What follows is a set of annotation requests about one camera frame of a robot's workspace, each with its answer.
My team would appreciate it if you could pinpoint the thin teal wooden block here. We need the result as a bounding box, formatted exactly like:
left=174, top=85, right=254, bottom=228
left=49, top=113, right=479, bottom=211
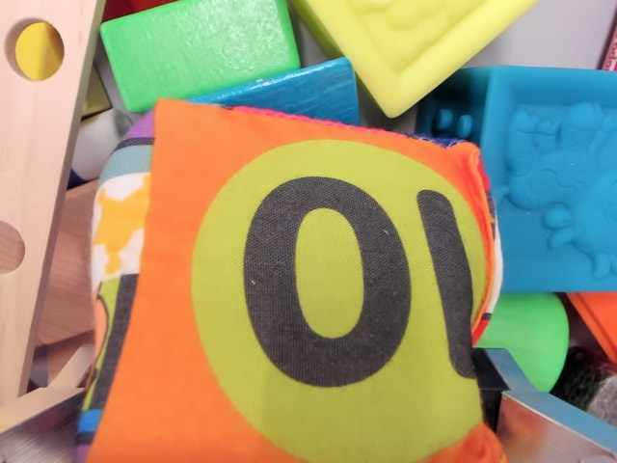
left=190, top=56, right=362, bottom=126

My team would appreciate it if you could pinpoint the orange plastic cup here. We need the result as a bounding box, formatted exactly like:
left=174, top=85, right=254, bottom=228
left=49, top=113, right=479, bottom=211
left=566, top=291, right=617, bottom=358

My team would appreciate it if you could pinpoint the yellow wooden block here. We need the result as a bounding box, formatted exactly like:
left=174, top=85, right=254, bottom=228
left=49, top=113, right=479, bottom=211
left=14, top=21, right=66, bottom=81

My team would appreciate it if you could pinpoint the dark red wooden block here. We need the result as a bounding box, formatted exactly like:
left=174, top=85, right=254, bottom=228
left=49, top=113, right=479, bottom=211
left=103, top=0, right=179, bottom=23

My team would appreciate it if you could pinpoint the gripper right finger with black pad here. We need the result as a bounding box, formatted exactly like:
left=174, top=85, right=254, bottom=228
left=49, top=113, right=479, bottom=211
left=474, top=349, right=617, bottom=463

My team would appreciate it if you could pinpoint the lime embossed rubber block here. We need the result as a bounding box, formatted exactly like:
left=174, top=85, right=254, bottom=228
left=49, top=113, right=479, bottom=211
left=288, top=0, right=539, bottom=119

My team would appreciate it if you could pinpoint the brown wooden block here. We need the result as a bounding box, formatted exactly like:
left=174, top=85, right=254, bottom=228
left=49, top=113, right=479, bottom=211
left=36, top=177, right=100, bottom=346

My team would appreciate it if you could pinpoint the light green wooden block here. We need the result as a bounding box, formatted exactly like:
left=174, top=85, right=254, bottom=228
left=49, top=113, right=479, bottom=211
left=99, top=0, right=301, bottom=115

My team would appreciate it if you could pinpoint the grey Expo whiteboard eraser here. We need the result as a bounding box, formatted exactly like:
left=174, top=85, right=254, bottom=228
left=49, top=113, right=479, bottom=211
left=553, top=346, right=617, bottom=421

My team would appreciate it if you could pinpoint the wooden strip with holes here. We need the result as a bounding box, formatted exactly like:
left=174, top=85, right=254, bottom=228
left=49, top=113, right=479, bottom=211
left=0, top=0, right=107, bottom=399

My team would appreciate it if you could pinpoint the orange fabric number cube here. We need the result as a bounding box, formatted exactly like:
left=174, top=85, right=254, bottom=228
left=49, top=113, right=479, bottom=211
left=76, top=98, right=505, bottom=463

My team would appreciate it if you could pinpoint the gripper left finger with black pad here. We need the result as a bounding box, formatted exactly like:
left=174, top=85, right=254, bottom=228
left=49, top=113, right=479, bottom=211
left=0, top=385, right=93, bottom=463

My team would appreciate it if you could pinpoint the teal embossed rubber cube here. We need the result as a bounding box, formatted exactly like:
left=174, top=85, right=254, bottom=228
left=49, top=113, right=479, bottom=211
left=416, top=67, right=617, bottom=294

